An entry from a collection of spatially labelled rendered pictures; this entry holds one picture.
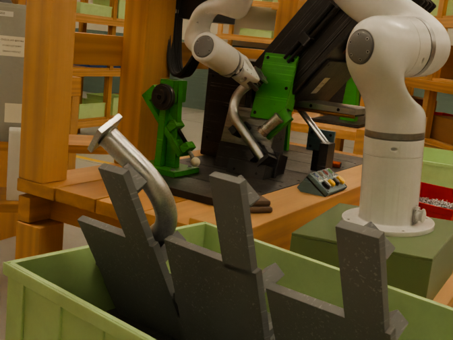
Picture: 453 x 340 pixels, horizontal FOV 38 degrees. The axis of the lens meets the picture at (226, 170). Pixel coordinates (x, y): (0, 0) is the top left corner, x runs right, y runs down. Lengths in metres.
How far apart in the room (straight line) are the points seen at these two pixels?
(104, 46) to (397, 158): 1.01
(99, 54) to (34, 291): 1.18
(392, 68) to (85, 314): 0.73
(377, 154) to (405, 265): 0.23
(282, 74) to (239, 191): 1.36
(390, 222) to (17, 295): 0.75
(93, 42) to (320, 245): 0.99
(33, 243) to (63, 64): 0.48
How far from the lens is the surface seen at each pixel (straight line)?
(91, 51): 1.96
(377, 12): 1.42
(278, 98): 2.03
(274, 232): 1.55
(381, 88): 1.29
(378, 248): 0.61
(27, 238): 1.84
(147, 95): 1.94
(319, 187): 1.84
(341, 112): 2.08
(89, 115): 7.76
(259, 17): 11.85
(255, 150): 1.97
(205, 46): 1.77
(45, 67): 1.73
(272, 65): 2.07
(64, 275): 1.03
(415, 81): 5.36
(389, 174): 1.33
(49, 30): 1.72
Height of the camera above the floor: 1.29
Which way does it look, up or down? 11 degrees down
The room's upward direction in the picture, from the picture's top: 6 degrees clockwise
